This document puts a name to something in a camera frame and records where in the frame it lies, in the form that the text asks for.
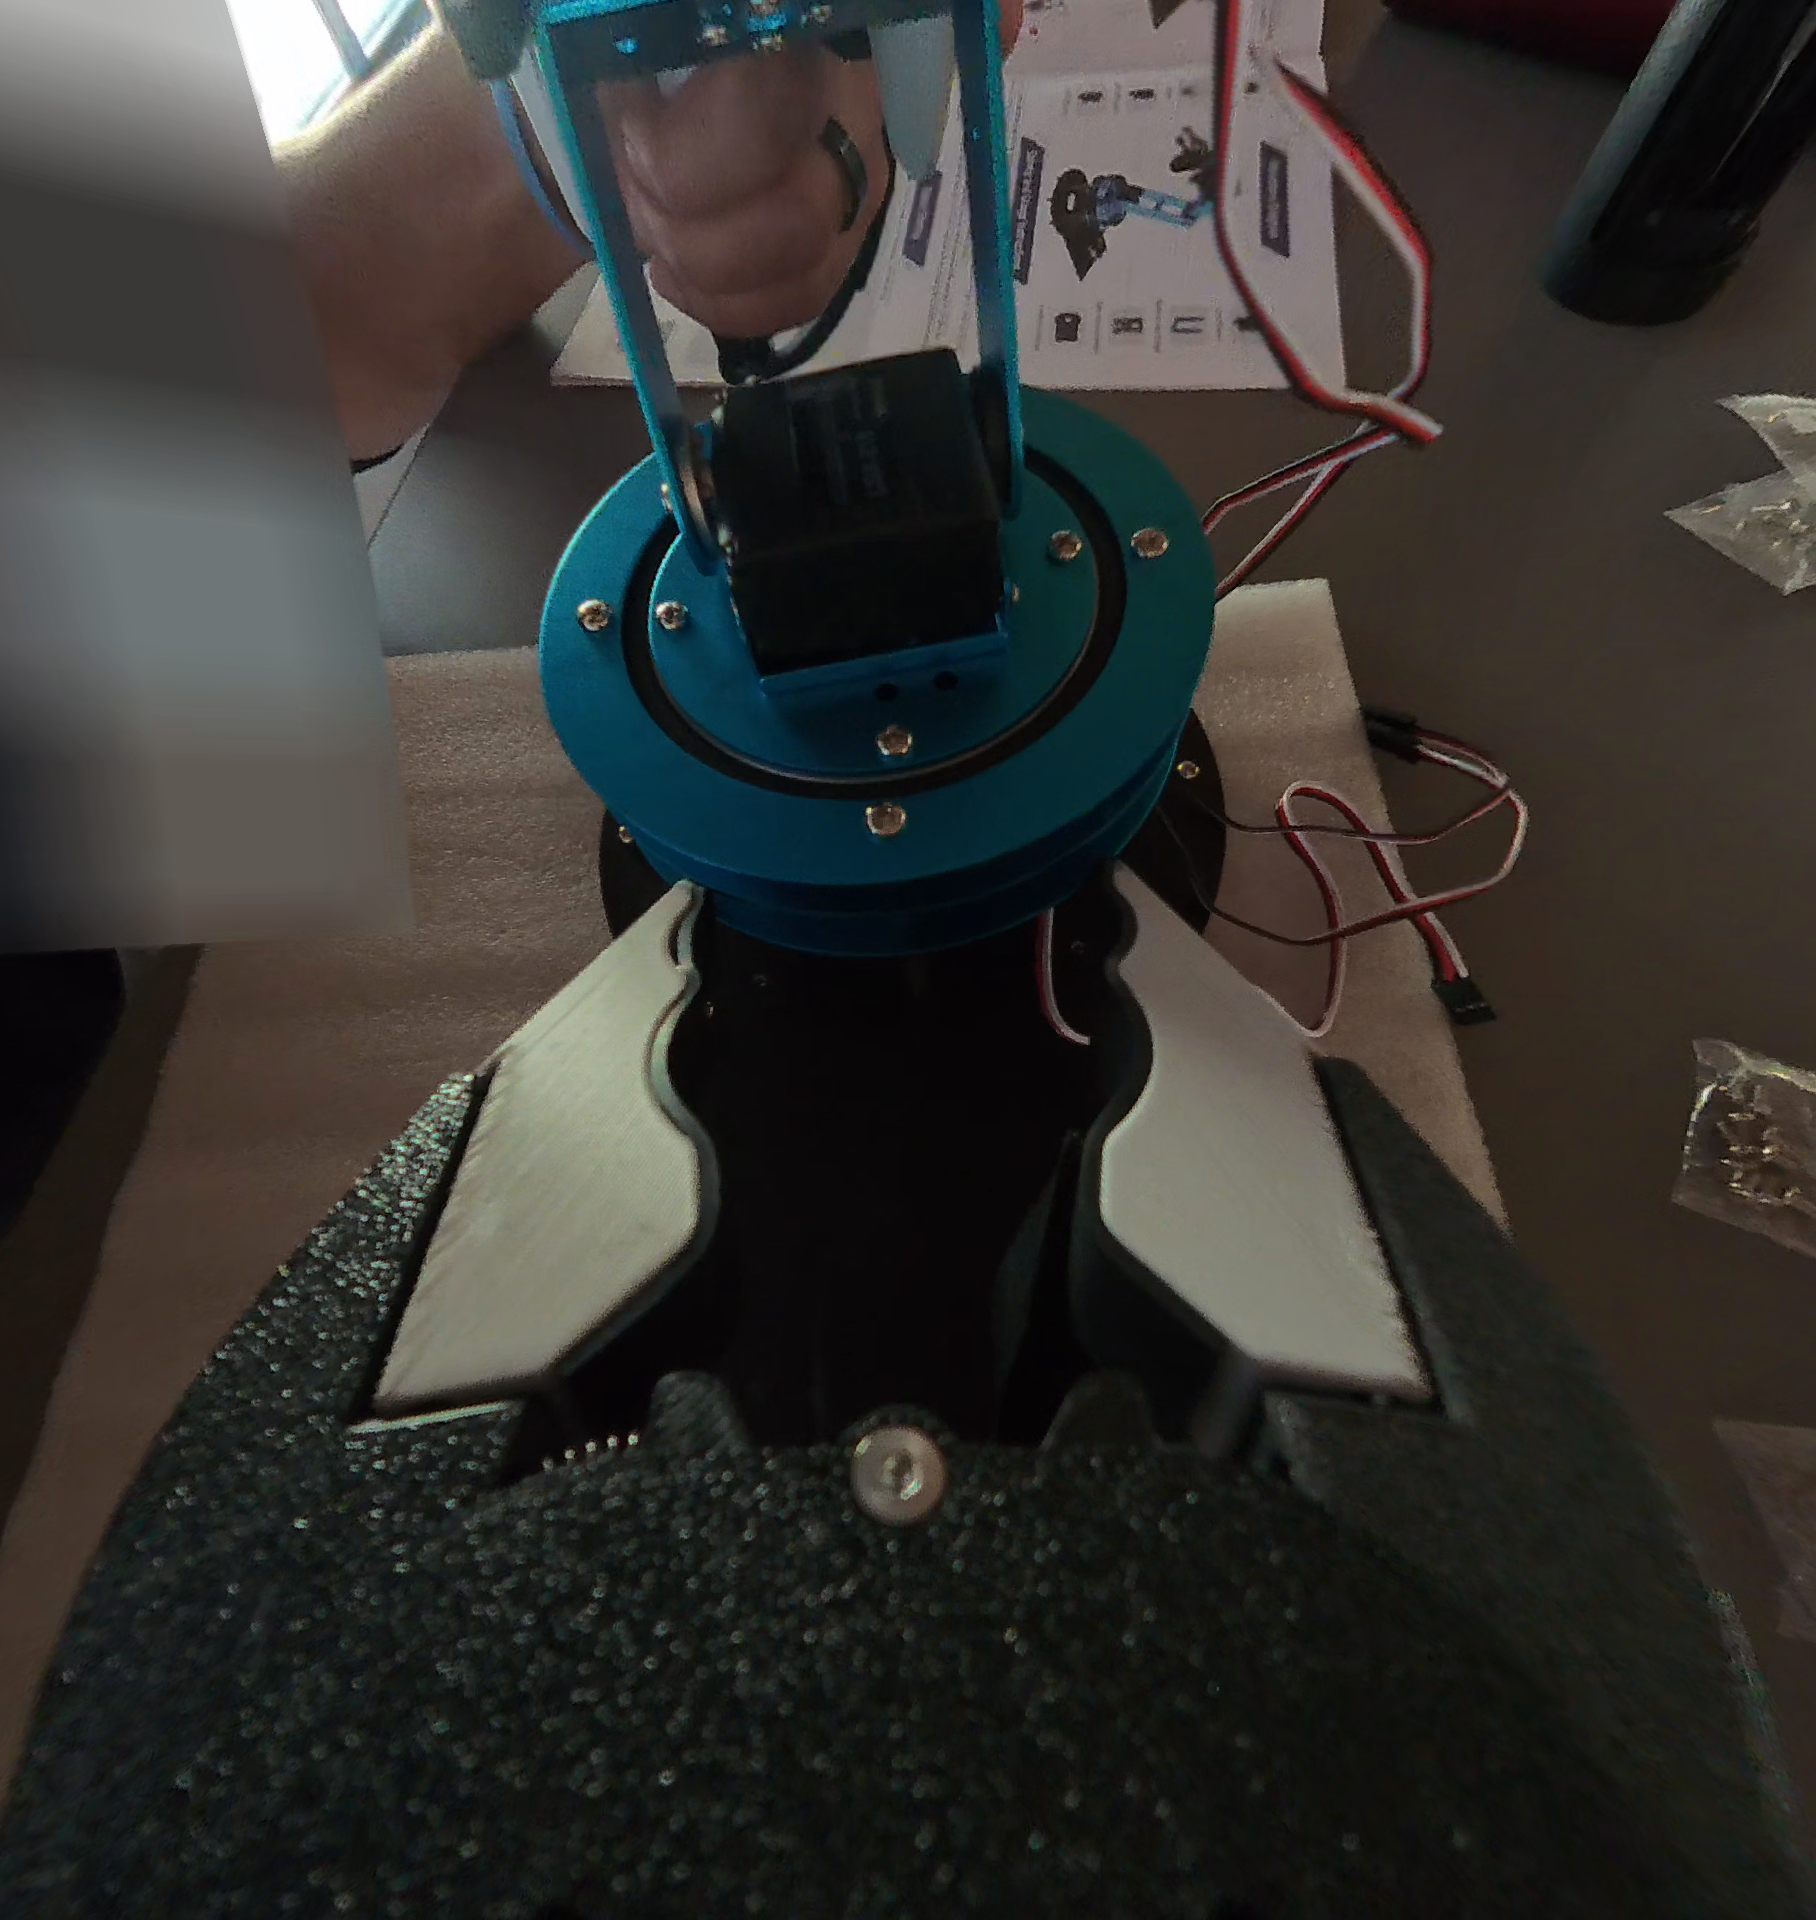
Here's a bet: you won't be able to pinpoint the clear bag of screws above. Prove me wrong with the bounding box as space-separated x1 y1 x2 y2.
1664 1032 1816 1245

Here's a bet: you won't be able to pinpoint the black bottle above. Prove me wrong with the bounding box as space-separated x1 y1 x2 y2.
1537 0 1816 328

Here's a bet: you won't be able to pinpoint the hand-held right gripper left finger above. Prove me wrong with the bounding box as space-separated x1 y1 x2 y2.
377 881 727 1418

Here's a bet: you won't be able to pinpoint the blue wristband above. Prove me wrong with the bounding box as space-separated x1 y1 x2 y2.
484 66 601 266

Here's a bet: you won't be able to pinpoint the person's left forearm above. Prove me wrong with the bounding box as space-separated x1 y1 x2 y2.
269 17 612 468

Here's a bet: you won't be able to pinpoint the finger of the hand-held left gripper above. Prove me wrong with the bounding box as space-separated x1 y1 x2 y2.
454 0 547 81

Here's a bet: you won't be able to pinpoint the red white wire bundle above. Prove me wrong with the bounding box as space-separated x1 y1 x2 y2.
1204 0 1448 537

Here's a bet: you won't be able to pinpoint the white foam sheet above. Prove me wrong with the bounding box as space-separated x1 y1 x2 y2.
0 577 1513 1819

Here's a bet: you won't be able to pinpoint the instruction manual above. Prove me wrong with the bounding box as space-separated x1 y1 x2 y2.
556 0 1350 398

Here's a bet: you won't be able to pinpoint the loose servo cable with plug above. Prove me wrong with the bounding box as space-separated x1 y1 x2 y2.
1188 705 1537 1037

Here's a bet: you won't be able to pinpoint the person's left hand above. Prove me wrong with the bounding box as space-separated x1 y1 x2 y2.
612 0 906 339

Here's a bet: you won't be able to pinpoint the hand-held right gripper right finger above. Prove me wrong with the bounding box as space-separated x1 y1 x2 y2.
1095 874 1437 1457

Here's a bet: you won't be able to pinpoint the teal blue object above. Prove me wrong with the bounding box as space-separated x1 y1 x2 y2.
539 0 1216 958

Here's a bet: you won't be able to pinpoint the black metal base plate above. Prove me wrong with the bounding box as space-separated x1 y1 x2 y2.
601 705 1234 1444

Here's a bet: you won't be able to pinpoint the large dark red roll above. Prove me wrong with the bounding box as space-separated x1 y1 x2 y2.
1387 0 1698 32

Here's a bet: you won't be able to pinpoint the clear bag of parts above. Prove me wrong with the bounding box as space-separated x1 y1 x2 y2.
1662 389 1816 600

